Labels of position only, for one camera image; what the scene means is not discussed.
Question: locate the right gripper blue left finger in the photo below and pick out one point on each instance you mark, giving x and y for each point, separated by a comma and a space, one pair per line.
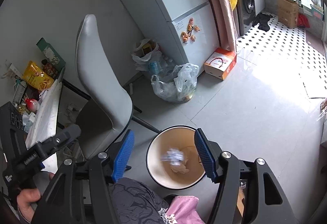
120, 154

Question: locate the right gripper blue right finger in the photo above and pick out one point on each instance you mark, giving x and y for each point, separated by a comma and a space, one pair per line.
208, 152

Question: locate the blue white wrapper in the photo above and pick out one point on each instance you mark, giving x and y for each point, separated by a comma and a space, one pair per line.
174, 156

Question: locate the beige round trash bin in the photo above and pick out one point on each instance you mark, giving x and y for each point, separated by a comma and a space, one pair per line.
189, 173

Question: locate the left hand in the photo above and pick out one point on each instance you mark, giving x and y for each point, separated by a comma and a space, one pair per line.
27, 197

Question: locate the black tablet stand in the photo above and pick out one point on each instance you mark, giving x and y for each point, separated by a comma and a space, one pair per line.
12, 133

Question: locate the grey dining chair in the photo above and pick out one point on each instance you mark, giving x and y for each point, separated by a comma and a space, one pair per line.
110, 109

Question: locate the white floral tablecloth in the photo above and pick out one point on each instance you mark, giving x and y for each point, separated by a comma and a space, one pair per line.
45, 124

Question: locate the clear plastic garbage bag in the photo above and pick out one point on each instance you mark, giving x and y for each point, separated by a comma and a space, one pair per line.
178, 86

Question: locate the red white bottle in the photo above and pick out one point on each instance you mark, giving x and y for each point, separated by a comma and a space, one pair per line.
32, 105

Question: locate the orange white cardboard box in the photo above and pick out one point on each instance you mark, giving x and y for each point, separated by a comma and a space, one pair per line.
220, 63

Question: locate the white bag with bottles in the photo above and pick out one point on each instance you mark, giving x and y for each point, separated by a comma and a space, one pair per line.
150, 60

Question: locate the yellow snack bag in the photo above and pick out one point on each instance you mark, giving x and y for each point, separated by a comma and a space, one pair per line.
36, 77

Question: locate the green tall box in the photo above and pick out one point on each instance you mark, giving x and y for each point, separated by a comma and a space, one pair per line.
51, 54

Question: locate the white refrigerator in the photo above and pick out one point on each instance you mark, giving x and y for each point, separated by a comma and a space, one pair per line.
184, 29

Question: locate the large brown carton box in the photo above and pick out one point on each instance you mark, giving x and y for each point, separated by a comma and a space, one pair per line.
288, 13

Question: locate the black wire basket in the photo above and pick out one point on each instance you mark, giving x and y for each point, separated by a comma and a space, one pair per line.
20, 89

